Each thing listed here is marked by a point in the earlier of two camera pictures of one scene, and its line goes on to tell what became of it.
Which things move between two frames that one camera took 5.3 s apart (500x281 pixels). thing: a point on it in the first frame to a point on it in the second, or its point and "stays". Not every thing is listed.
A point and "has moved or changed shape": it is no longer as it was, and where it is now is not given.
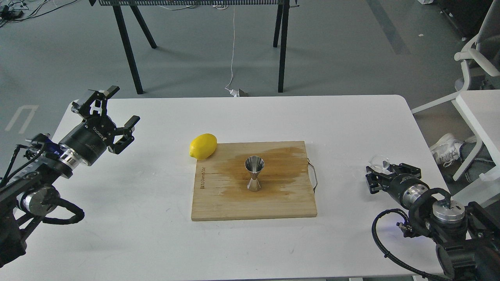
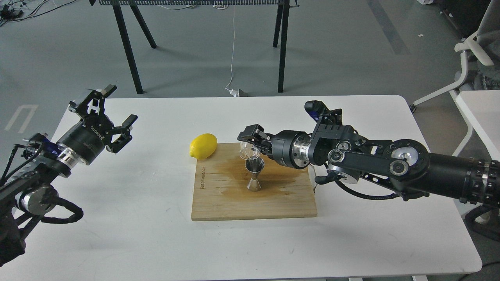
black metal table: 280,40 stays
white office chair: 478,144 to 465,47
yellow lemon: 203,146 stays
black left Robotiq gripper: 90,139 stays
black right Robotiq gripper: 402,185 to 289,147
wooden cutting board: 220,191 stays
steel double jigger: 254,164 stays
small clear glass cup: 380,163 has moved or changed shape
